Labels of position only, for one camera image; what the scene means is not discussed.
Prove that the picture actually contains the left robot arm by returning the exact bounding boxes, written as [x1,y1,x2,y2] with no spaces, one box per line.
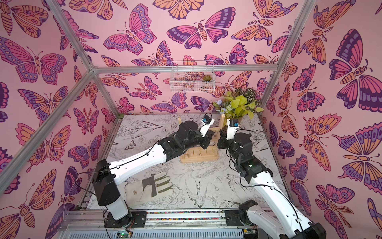
[92,114,214,222]

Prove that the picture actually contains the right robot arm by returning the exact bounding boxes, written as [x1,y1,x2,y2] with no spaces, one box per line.
[217,129,326,239]

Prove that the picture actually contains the wooden jewelry display stand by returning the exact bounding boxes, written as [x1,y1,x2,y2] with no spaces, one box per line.
[180,115,225,164]

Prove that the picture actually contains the potted green plant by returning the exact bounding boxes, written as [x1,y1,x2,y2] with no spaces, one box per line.
[212,88,264,126]

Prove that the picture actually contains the small succulent in basket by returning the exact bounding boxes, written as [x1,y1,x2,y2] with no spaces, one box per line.
[203,75,213,81]

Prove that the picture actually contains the white green work glove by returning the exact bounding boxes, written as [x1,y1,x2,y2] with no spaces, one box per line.
[124,171,174,208]

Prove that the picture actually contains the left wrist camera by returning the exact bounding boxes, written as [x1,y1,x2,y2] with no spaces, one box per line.
[199,113,215,137]

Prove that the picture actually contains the white wire basket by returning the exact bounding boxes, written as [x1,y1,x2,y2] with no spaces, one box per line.
[168,60,216,94]

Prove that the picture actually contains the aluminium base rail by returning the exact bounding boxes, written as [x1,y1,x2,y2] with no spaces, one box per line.
[56,208,272,239]

